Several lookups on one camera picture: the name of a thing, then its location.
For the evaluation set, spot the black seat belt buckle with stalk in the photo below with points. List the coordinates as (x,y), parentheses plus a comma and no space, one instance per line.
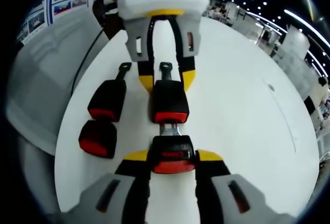
(108,97)
(170,97)

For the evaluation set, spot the black extender metal seat belt tongue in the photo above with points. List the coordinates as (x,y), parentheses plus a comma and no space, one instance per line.
(98,136)
(170,144)

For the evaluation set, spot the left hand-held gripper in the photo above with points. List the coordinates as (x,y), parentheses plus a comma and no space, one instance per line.
(162,0)

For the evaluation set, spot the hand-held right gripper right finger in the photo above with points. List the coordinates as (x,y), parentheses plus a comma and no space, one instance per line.
(219,190)

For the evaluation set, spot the white partition panel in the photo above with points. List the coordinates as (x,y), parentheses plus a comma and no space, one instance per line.
(38,79)

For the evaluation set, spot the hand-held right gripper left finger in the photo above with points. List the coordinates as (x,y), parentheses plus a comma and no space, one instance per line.
(129,188)

